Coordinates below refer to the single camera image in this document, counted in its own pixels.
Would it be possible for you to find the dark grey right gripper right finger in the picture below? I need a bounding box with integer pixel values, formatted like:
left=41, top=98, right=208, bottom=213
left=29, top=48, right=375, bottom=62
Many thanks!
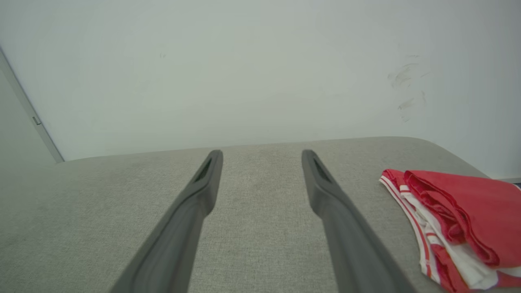
left=302, top=149, right=416, bottom=293

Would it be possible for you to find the red and white garment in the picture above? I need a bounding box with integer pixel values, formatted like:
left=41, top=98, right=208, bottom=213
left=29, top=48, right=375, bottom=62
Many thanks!
left=379, top=169, right=521, bottom=293

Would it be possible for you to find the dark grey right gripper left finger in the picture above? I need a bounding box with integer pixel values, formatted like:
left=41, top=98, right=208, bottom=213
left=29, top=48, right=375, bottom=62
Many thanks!
left=110, top=149, right=224, bottom=293

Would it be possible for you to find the grey fabric sofa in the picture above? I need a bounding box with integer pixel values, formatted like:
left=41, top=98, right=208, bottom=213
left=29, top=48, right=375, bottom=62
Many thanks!
left=0, top=136, right=521, bottom=293

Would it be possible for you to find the grey door frame strip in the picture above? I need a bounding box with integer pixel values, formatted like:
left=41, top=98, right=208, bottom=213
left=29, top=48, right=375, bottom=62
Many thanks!
left=0, top=48, right=65, bottom=164

